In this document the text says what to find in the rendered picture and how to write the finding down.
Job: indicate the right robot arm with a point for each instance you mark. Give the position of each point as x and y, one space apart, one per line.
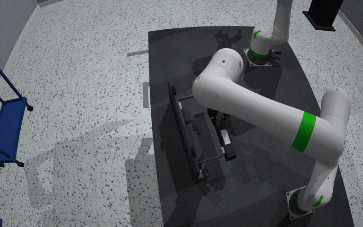
263 37

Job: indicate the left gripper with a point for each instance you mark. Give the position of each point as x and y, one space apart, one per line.
212 114

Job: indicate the black rectangular panel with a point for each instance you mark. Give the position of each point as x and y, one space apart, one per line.
186 143

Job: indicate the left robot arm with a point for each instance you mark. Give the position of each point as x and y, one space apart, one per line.
322 138

